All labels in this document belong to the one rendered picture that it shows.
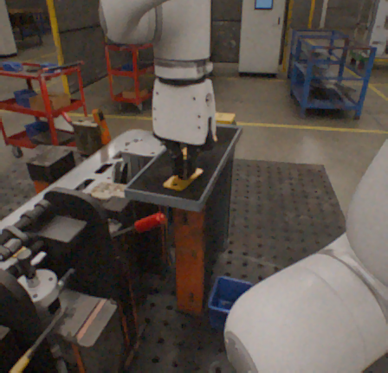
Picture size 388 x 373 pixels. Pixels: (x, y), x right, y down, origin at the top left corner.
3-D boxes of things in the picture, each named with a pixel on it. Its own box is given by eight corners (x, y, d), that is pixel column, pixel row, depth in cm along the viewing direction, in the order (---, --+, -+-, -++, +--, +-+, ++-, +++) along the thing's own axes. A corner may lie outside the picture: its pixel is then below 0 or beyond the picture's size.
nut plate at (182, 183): (186, 167, 63) (186, 161, 62) (203, 171, 61) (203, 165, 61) (162, 186, 56) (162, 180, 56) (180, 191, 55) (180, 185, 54)
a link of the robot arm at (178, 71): (221, 55, 50) (220, 74, 51) (172, 51, 54) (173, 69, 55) (195, 63, 44) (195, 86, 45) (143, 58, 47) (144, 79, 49)
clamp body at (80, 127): (93, 194, 141) (80, 114, 123) (124, 199, 137) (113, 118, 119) (79, 207, 132) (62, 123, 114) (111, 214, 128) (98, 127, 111)
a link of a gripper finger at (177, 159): (184, 137, 57) (184, 170, 60) (168, 133, 58) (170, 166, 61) (174, 143, 54) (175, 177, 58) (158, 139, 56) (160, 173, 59)
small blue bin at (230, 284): (216, 297, 92) (217, 274, 87) (250, 305, 89) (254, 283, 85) (206, 330, 83) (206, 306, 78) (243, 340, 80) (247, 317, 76)
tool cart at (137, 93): (138, 99, 527) (133, 35, 481) (163, 101, 513) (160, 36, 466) (109, 113, 461) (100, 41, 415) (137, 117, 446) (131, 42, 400)
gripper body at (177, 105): (222, 69, 50) (219, 136, 56) (167, 64, 55) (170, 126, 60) (199, 79, 45) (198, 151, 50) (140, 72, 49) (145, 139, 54)
